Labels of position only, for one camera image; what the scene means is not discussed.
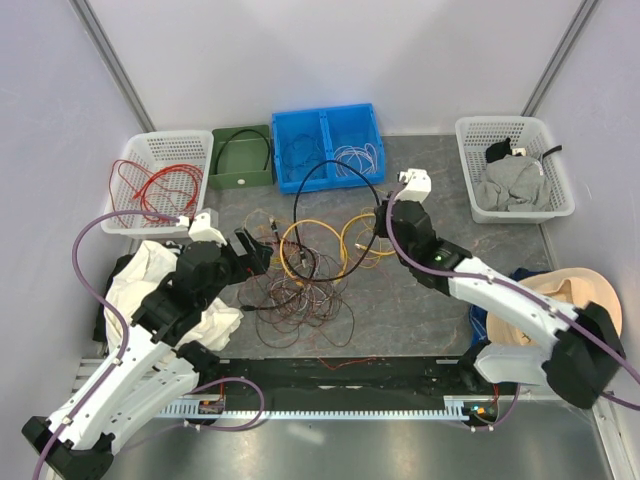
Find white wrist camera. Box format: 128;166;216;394
395;168;432;203
175;208;227;245

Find white wires in blue bin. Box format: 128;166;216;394
333;142;384;177

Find thin brown wire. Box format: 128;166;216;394
239;254;356;349

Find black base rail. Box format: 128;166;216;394
184;355;501;412

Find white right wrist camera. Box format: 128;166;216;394
395;168;432;203

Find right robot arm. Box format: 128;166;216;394
374;200;632;409

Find beige bucket hat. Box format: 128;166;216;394
486;267;623;346

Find light blue thin wire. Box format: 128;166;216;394
284;132;329;184

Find white left perforated basket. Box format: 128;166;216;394
101;130;214;240

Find long black ethernet cable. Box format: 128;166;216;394
292;159;384;281

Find dark blue thin wire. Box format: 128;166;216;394
284;130;326;184

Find black item in basket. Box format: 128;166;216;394
485;137;512;164

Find blue plastic divided bin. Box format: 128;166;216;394
272;103;386;194

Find red cables in basket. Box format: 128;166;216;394
108;158;205;226

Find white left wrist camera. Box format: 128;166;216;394
175;208;227;245

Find white cloth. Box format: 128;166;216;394
105;240;244;352

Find grey cloth in basket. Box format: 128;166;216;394
474;155;551;213

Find blue cloth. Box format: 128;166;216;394
468;267;543;346

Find white slotted cable duct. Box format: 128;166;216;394
156;398;469;421

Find short black cable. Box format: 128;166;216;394
217;128;274;174

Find green plastic box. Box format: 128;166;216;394
208;124;275;190

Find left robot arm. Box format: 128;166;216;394
22;227;273;479

